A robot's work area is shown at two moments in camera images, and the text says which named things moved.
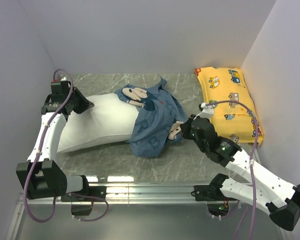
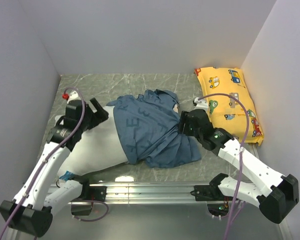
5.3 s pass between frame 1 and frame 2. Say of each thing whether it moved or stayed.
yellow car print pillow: stayed
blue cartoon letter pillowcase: moved
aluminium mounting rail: stayed
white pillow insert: moved
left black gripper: moved
